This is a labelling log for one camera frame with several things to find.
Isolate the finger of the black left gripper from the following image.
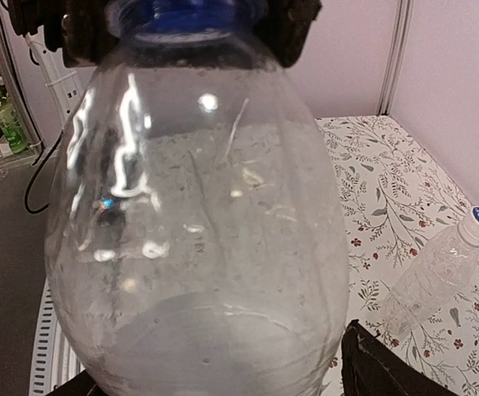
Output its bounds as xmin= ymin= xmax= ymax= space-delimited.
xmin=43 ymin=0 xmax=118 ymax=68
xmin=259 ymin=0 xmax=322 ymax=68

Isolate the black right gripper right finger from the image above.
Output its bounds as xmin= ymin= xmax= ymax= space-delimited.
xmin=340 ymin=319 xmax=434 ymax=396

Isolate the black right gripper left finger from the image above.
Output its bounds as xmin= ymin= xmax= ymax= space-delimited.
xmin=53 ymin=370 xmax=103 ymax=396

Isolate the clear bottle with blue label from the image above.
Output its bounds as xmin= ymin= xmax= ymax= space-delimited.
xmin=45 ymin=1 xmax=349 ymax=395

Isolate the blue bottle cap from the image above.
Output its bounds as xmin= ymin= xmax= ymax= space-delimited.
xmin=133 ymin=1 xmax=233 ymax=43

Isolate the green bottle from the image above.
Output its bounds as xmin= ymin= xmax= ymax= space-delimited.
xmin=0 ymin=88 xmax=28 ymax=154

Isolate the small clear bottle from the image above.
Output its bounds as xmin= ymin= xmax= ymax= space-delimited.
xmin=382 ymin=206 xmax=479 ymax=337

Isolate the white power strip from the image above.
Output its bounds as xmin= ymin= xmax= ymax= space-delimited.
xmin=25 ymin=33 xmax=82 ymax=125

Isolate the floral tablecloth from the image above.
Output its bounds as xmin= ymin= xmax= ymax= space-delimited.
xmin=318 ymin=115 xmax=479 ymax=395

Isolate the right aluminium corner post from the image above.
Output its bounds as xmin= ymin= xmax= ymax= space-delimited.
xmin=377 ymin=0 xmax=414 ymax=116

